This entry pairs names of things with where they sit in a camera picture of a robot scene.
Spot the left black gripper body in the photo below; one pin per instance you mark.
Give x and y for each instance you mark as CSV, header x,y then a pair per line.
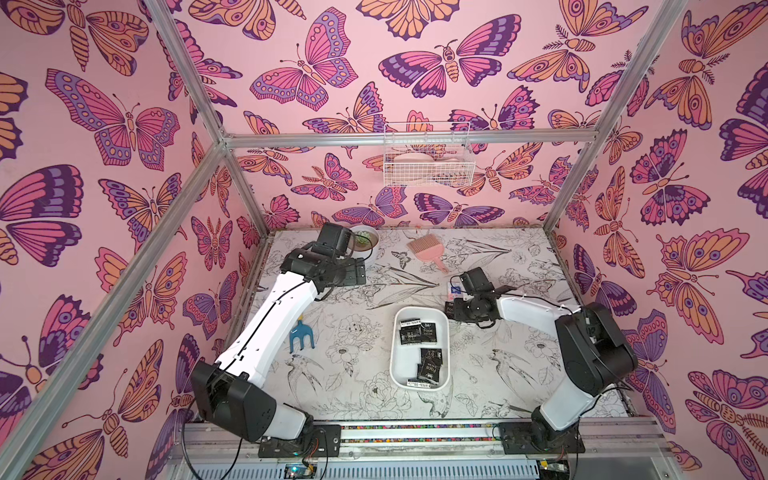
x,y
347,273

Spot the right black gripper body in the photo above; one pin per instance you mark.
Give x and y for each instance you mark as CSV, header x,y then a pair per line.
x,y
454,309

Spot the pink blue floral tissue pack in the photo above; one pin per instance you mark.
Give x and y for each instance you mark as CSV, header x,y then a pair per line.
x,y
454,292

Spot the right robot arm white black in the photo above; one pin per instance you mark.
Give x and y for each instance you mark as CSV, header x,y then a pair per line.
x,y
594,351

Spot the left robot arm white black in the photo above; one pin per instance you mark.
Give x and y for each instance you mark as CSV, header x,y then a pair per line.
x,y
229,392

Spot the white oval storage box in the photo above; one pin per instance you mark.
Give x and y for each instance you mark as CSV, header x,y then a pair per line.
x,y
404,359

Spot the white pot with succulent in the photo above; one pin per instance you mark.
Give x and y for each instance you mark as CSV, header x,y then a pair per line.
x,y
365,243

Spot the black sachet top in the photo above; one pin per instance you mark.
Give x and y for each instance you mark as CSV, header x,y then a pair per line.
x,y
428,333

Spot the black sachet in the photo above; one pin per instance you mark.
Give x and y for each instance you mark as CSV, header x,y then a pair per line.
x,y
431,355
429,372
410,332
428,333

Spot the black sachet lower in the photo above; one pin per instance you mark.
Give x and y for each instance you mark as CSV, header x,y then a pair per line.
x,y
431,355

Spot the pink dustpan brush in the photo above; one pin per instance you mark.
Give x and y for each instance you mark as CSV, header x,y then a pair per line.
x,y
428,249

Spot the black sachet bottom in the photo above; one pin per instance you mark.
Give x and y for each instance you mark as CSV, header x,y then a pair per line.
x,y
429,372

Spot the blue garden fork yellow handle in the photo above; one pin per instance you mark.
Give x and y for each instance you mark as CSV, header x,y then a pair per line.
x,y
300,335

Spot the white wire wall basket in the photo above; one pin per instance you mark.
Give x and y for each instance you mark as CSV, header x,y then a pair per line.
x,y
420,153

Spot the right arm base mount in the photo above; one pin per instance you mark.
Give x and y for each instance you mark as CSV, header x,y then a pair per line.
x,y
530,438

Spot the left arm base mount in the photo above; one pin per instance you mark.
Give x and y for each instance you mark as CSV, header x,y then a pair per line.
x,y
320,441

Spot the aluminium rail front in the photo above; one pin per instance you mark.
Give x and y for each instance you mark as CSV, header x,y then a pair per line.
x,y
449,439

